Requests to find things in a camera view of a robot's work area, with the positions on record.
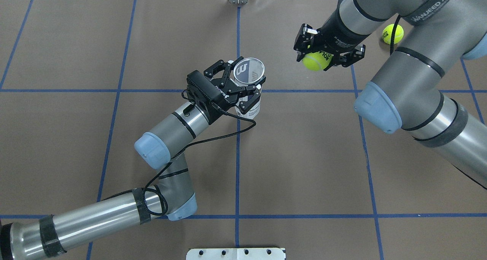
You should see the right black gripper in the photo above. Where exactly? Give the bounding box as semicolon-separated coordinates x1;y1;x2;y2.
293;22;366;71

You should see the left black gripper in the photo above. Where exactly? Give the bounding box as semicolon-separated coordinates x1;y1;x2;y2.
186;56;262;114

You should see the yellow tennis ball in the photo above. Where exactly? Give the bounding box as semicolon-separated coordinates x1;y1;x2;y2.
302;51;333;71
382;24;404;44

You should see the clear tennis ball can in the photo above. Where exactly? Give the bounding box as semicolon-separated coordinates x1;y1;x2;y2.
233;58;265;119

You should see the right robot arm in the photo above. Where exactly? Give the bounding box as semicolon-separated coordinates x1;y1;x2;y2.
293;0;487;188

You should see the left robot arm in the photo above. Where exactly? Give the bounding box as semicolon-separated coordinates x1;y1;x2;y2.
1;57;266;260

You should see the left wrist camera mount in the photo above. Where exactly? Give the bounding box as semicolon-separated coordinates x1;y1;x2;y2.
186;84;214;125

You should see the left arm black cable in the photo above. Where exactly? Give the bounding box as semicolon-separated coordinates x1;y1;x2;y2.
97;89;257;216

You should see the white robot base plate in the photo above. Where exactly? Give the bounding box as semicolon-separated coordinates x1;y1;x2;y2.
186;247;286;260

